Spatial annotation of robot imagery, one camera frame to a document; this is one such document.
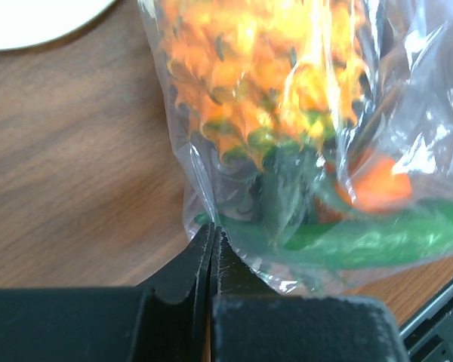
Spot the cream and blue plate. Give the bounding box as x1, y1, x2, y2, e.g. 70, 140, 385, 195
0, 0, 114, 51

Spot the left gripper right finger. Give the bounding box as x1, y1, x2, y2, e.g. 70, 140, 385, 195
210, 228, 409, 361

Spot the orange fake carrot bunch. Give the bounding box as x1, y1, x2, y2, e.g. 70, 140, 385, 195
158, 0, 367, 167

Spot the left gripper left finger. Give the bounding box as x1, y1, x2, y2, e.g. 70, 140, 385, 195
0, 225, 215, 361

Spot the orange fake tomato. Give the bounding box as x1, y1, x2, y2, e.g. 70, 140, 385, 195
334, 155, 412, 213

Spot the clear zip top bag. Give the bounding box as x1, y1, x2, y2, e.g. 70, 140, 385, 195
138, 1, 453, 295

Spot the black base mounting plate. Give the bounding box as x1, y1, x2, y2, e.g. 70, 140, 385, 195
400, 278, 453, 362

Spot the green fake pepper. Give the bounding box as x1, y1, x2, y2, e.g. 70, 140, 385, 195
194, 199, 453, 271

